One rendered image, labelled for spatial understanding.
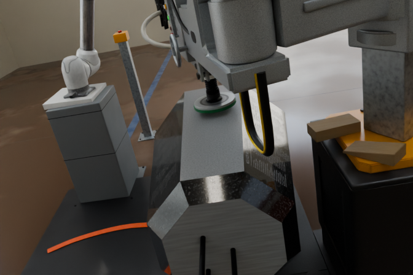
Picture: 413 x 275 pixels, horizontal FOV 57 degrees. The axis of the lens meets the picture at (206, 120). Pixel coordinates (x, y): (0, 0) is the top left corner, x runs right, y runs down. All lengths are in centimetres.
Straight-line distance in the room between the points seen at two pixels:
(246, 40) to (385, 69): 66
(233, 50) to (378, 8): 53
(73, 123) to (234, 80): 189
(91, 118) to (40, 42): 689
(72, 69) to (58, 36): 656
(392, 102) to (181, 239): 96
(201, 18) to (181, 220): 72
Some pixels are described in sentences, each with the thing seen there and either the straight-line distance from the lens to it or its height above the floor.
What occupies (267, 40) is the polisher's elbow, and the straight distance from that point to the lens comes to 117.
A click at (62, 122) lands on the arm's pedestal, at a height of 70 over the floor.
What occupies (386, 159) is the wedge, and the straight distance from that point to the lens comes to 153.
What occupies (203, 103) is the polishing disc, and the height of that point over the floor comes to 91.
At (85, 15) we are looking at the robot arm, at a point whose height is 136.
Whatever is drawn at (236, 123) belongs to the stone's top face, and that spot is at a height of 85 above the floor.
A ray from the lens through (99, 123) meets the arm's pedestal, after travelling 281.
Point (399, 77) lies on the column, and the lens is 159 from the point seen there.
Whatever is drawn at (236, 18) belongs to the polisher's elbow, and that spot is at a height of 141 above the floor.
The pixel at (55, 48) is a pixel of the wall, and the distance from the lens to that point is 952.
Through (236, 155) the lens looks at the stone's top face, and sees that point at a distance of 152.
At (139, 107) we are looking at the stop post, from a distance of 386.
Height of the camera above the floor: 159
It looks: 23 degrees down
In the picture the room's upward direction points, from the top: 12 degrees counter-clockwise
